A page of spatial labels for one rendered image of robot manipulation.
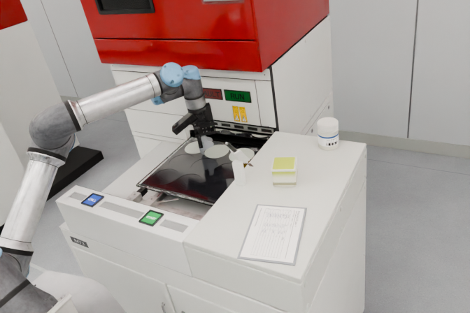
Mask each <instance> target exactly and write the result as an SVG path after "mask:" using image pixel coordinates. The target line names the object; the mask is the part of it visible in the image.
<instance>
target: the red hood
mask: <svg viewBox="0 0 470 313"><path fill-rule="evenodd" d="M80 2H81V4H82V7H83V10H84V13H85V17H86V19H87V23H88V25H89V28H90V31H91V34H92V37H93V40H94V44H95V46H96V49H97V52H98V55H99V58H100V60H101V63H102V64H126V65H138V66H163V65H165V64H167V63H170V62H173V63H176V64H178V65H180V66H181V67H184V66H189V65H193V66H196V67H197V68H198V69H211V70H223V71H247V72H260V73H262V72H263V71H264V70H265V69H266V68H268V67H269V66H270V65H271V64H272V63H274V62H275V60H277V58H279V57H280V56H281V55H282V54H283V53H285V52H286V51H287V50H288V49H289V48H291V47H292V46H293V45H294V44H295V43H296V42H297V41H298V40H299V39H300V38H302V37H303V36H304V35H305V34H306V33H308V32H309V31H310V30H311V29H312V28H313V27H314V26H315V25H316V24H317V23H319V22H320V21H321V20H322V19H323V18H324V17H326V16H327V15H328V14H329V0H80Z"/></svg>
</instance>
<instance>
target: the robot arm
mask: <svg viewBox="0 0 470 313"><path fill-rule="evenodd" d="M182 96H184V99H185V104H186V107H187V111H188V113H187V114H186V115H185V116H184V117H182V118H181V119H180V120H178V121H177V122H176V123H175V124H174V125H173V126H172V132H174V133H175V134H176V135H178V134H179V133H180V132H181V131H182V130H183V129H185V128H186V127H187V126H188V125H190V124H191V123H192V126H193V128H194V134H195V136H196V137H197V141H198V144H199V150H200V152H201V153H202V154H203V155H205V154H204V151H205V150H207V149H208V148H210V147H212V146H213V145H214V143H213V142H212V141H213V139H212V138H211V137H207V135H210V134H211V135H212V134H216V130H215V131H214V129H215V124H214V121H213V115H212V111H211V106H210V103H209V102H208V103H206V100H205V96H204V91H203V87H202V83H201V76H200V73H199V69H198V68H197V67H196V66H193V65H189V66H184V67H181V66H180V65H178V64H176V63H173V62H170V63H167V64H165V65H163V67H162V68H161V70H159V71H155V72H154V73H150V74H148V75H144V76H142V77H140V78H137V79H135V80H131V81H129V82H126V83H123V84H121V85H118V86H116V87H112V88H110V89H107V90H104V91H102V92H99V93H97V94H93V95H91V96H88V97H85V98H83V99H80V100H78V101H70V100H68V101H64V102H62V103H58V104H56V105H53V106H50V107H49V108H46V109H44V110H42V111H40V112H38V113H37V114H36V115H34V117H33V118H32V120H31V121H30V124H29V134H30V136H31V142H30V144H29V147H28V150H27V155H28V157H29V163H28V165H27V168H26V171H25V172H24V175H23V178H22V181H21V183H20V186H19V189H18V191H17V194H16V196H15V199H14V201H13V204H12V207H11V209H10V212H9V214H8V217H7V220H6V223H5V225H4V228H3V230H2V232H1V236H0V313H47V312H49V311H50V310H51V309H52V308H53V307H54V306H55V305H56V304H57V302H58V300H57V299H56V298H55V297H54V296H53V295H51V294H49V293H47V292H45V291H43V290H41V289H39V288H37V287H35V286H34V285H33V284H32V283H31V282H30V281H29V280H28V279H27V277H28V274H29V269H30V265H29V264H30V261H31V258H32V255H33V253H34V248H33V247H32V245H31V241H32V240H33V237H34V234H35V231H36V228H37V226H38V222H39V220H40V218H41V214H42V212H43V208H44V206H45V203H46V201H47V198H48V194H49V193H50V189H51V186H52V183H53V181H54V178H55V175H56V173H57V169H58V168H59V167H60V166H62V165H64V164H65V163H66V159H67V157H68V155H69V152H70V151H71V150H72V149H73V146H74V144H75V141H76V136H75V133H76V132H78V131H81V130H83V127H84V125H86V124H89V123H92V122H95V121H97V120H99V119H102V118H104V117H107V116H109V115H112V114H114V113H117V112H120V111H121V110H125V109H127V108H130V107H132V106H134V105H137V104H140V103H142V102H144V101H147V100H150V99H151V101H152V103H153V104H154V105H160V104H165V103H166V102H169V101H172V100H174V99H178V98H180V97H182ZM213 125H214V126H213Z"/></svg>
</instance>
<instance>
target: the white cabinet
mask: <svg viewBox="0 0 470 313"><path fill-rule="evenodd" d="M61 230H62V233H63V234H64V237H65V238H66V241H67V242H68V244H69V246H70V248H71V251H72V252H73V255H74V256H75V258H76V260H77V262H78V265H79V266H80V269H81V270H82V272H83V274H84V276H85V277H86V278H90V279H93V280H95V281H96V282H98V283H100V284H102V285H104V286H105V287H106V288H107V289H108V291H109V292H110V293H111V294H112V296H113V297H114V298H115V299H116V300H117V301H118V302H119V304H120V305H121V306H122V308H123V309H124V310H125V312H126V313H290V312H287V311H285V310H282V309H279V308H277V307H274V306H271V305H268V304H266V303H263V302H260V301H258V300H255V299H253V298H249V297H247V296H244V295H242V294H240V293H237V292H234V291H231V290H229V289H226V288H223V287H221V286H218V285H215V284H212V283H210V282H207V281H204V280H202V279H199V278H197V277H189V276H187V275H184V274H181V273H179V272H176V271H174V270H170V269H168V268H165V267H163V266H160V265H157V264H155V263H152V262H149V261H147V260H144V259H141V258H139V257H137V256H134V255H131V254H128V253H126V252H123V251H120V250H118V249H115V248H112V247H109V246H108V245H104V244H102V243H100V242H97V241H94V240H91V239H89V238H86V237H83V236H81V235H78V234H76V233H72V232H70V231H67V230H65V229H63V228H61ZM365 243H366V178H365V181H364V183H363V185H362V188H361V190H360V192H359V195H358V197H357V199H356V201H355V204H354V206H353V208H352V211H351V213H350V215H349V218H348V220H347V222H346V224H345V227H344V229H343V232H342V234H341V236H340V238H339V241H338V243H337V245H336V248H335V250H334V252H333V254H332V257H331V259H330V261H329V264H328V266H327V268H326V270H325V273H324V275H323V277H322V280H321V282H320V285H319V287H318V289H317V291H316V293H315V296H314V298H313V301H312V303H311V305H310V307H309V309H308V312H307V313H363V311H364V294H365Z"/></svg>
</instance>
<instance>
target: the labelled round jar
mask: <svg viewBox="0 0 470 313"><path fill-rule="evenodd" d="M317 126H318V146H319V148H321V149H322V150H334V149H336V148H337V147H338V146H339V123H338V120H337V119H335V118H333V117H324V118H322V119H319V120H318V122H317Z"/></svg>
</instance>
